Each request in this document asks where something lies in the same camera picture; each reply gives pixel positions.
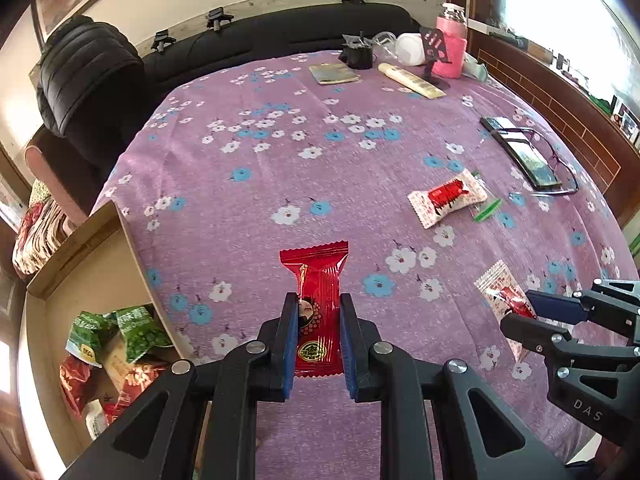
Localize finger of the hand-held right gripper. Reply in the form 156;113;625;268
500;314;640;381
525;277;640;343

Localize dark red snack packet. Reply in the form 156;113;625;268
117;355;171;411
59;355;98;421

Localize black phone stand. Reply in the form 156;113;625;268
419;26;451;88

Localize dark long object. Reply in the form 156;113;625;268
487;30;531;52

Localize black round container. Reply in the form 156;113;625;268
339;32;376;70

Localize wooden wall panel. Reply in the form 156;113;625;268
447;0;640;241

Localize purple frame eyeglasses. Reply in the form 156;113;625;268
477;127;581;198

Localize cardboard tray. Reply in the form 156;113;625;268
25;200;211;461

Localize white jar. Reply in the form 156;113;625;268
395;32;427;67

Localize dark smartphone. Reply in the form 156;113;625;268
480;116;561;191

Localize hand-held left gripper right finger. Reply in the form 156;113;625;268
339;292;573;480

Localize green pea snack packet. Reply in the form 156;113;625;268
65;311;118;368
116;305;173;365

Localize pale green white cloth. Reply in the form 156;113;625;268
462;52;488;81

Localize green floral pillow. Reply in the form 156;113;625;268
27;180;53;208

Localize black sofa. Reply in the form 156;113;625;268
142;2;421;111

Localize white red dotted packet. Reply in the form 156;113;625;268
474;259;538;363
407;168;488;230

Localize purple floral tablecloth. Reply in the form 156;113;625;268
90;50;636;480

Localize clear glass jar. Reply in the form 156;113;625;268
372;31;401;56

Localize cream tube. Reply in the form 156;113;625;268
377;62;447;99

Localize beige cake packet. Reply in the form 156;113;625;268
97;332;151;411

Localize brown armchair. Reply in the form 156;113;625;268
24;127;96;226

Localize pink bottle with knit sleeve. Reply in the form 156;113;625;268
432;2;469;79

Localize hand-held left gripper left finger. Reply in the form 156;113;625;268
60;291;300;480

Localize printed blanket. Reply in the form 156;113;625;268
12;195;76;276

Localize small green white packet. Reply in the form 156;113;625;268
472;199;502;223

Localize small picture frame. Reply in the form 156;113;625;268
612;100;640;148

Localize olive booklet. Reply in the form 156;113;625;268
308;62;361;86

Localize red candy packet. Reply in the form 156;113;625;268
279;240;350;378

